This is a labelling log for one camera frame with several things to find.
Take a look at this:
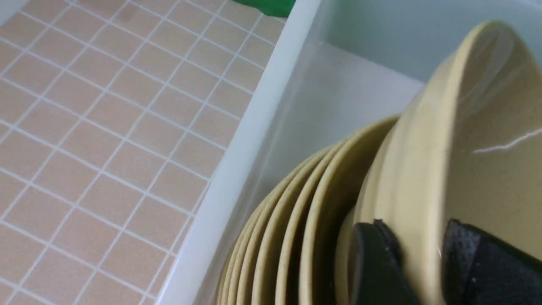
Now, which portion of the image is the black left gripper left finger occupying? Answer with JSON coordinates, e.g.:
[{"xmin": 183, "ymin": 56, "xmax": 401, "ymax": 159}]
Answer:
[{"xmin": 348, "ymin": 219, "xmax": 420, "ymax": 305}]

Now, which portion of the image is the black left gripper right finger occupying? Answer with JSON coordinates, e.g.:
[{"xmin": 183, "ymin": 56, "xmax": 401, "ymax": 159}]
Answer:
[{"xmin": 441, "ymin": 219, "xmax": 542, "ymax": 305}]

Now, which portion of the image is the yellow noodle bowl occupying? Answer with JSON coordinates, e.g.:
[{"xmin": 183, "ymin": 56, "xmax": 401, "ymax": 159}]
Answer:
[{"xmin": 335, "ymin": 20, "xmax": 541, "ymax": 305}]

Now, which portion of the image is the stack of yellow noodle bowls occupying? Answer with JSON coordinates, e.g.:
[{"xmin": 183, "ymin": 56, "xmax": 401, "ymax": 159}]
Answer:
[{"xmin": 215, "ymin": 116, "xmax": 398, "ymax": 305}]

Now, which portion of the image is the white plastic tub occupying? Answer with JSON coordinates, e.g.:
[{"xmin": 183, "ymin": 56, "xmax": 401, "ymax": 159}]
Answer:
[{"xmin": 156, "ymin": 0, "xmax": 541, "ymax": 305}]

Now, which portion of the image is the green cloth backdrop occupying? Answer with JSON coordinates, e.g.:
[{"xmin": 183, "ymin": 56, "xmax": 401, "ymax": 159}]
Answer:
[{"xmin": 234, "ymin": 0, "xmax": 296, "ymax": 18}]

